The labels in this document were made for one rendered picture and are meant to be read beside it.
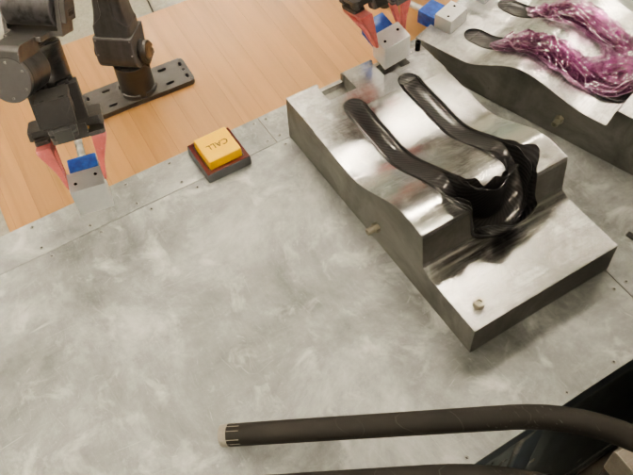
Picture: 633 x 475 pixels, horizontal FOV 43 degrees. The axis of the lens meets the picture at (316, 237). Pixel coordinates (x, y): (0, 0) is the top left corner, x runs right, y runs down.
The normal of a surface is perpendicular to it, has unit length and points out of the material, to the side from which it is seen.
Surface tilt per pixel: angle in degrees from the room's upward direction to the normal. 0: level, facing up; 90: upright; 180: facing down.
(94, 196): 91
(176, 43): 0
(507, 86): 90
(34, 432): 0
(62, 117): 61
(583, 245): 0
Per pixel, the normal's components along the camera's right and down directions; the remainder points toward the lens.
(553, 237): -0.04, -0.58
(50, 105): 0.28, 0.38
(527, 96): -0.66, 0.63
